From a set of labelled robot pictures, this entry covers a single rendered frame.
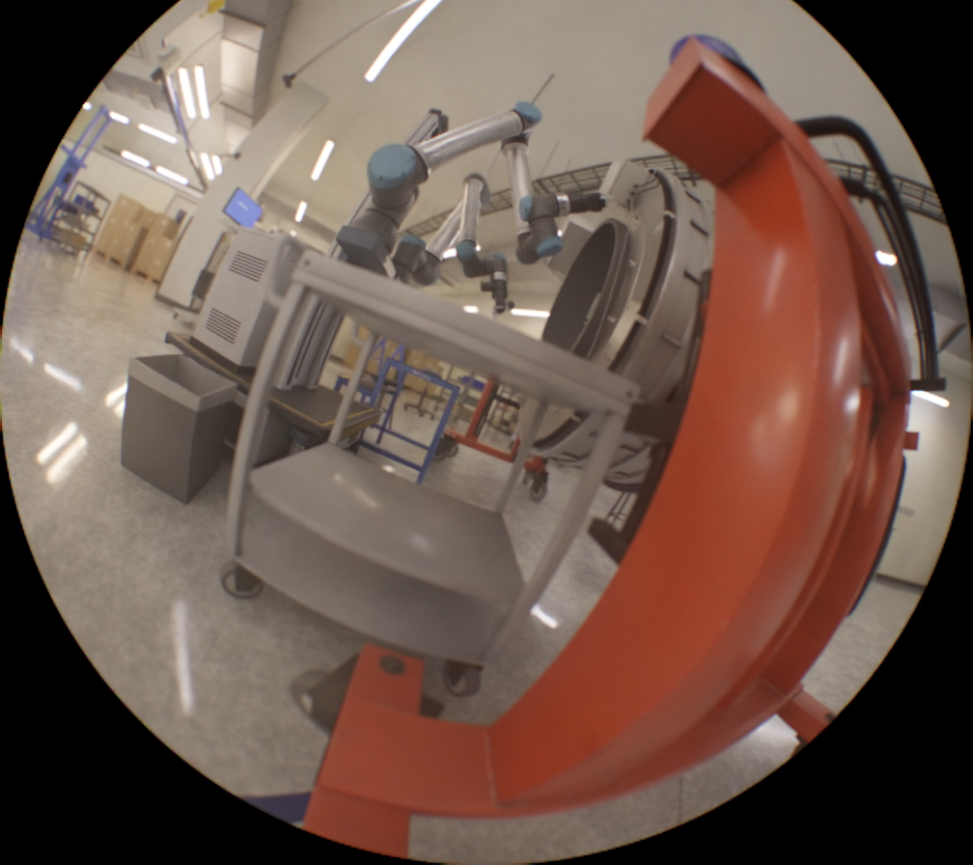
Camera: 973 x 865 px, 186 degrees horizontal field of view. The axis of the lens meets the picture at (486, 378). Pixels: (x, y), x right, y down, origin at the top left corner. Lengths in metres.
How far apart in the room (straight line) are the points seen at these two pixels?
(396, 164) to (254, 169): 4.58
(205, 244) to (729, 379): 5.22
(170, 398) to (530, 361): 0.84
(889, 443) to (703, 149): 0.64
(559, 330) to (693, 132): 1.53
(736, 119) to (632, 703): 0.41
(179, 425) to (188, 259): 4.42
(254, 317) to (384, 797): 1.22
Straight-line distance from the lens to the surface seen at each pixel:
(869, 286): 0.48
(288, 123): 5.85
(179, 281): 5.20
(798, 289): 0.21
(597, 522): 0.39
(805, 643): 0.78
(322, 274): 0.47
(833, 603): 0.76
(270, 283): 0.53
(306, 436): 1.04
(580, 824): 0.72
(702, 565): 0.19
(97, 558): 0.82
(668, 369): 0.81
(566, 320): 1.77
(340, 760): 0.34
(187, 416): 0.87
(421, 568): 0.51
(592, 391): 0.42
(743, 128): 0.32
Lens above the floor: 0.59
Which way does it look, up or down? 4 degrees up
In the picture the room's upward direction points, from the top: 22 degrees clockwise
